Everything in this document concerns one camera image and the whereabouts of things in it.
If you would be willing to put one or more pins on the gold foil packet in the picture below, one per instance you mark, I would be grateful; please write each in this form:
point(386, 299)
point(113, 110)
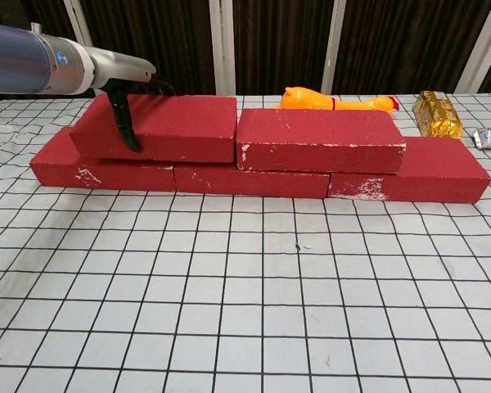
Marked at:
point(438, 116)

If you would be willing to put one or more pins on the white slanted frame post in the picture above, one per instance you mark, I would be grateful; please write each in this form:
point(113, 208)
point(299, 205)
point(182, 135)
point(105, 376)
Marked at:
point(74, 16)
point(333, 45)
point(480, 45)

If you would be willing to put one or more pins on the red brick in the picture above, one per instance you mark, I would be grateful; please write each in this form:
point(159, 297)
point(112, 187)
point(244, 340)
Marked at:
point(442, 172)
point(319, 131)
point(180, 123)
point(249, 182)
point(53, 168)

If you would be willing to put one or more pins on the white black grid tablecloth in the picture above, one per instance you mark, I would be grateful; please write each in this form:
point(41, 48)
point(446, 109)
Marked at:
point(245, 307)

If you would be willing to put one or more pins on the white slotted metal post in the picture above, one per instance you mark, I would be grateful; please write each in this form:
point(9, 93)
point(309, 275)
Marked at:
point(222, 45)

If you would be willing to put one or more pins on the yellow rubber chicken toy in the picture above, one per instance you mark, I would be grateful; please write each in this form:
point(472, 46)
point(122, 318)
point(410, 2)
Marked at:
point(307, 100)

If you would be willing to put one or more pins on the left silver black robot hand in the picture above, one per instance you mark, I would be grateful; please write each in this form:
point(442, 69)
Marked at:
point(118, 69)

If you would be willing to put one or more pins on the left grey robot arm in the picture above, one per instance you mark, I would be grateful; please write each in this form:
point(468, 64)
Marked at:
point(16, 61)

